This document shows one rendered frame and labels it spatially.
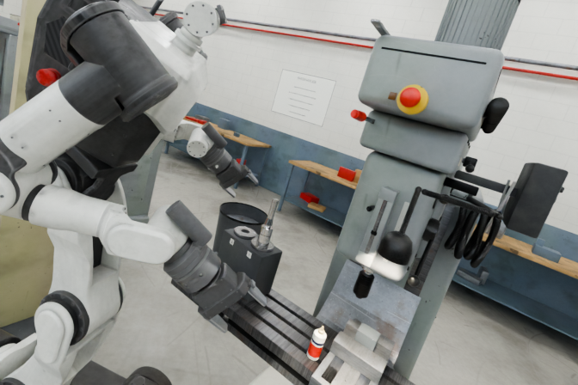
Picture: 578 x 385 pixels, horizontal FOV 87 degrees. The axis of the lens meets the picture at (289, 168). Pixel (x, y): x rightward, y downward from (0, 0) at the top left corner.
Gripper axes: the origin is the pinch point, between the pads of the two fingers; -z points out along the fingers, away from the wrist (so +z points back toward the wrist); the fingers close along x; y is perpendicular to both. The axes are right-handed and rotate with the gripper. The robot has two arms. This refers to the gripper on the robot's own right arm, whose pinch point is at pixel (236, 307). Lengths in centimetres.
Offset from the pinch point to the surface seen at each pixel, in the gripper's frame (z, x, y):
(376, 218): -10.0, 36.4, 12.4
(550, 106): -219, 327, 292
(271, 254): -19.5, -0.2, 43.0
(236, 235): -9, -9, 53
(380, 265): -22.3, 30.3, 11.2
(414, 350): -84, 22, 31
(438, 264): -60, 49, 36
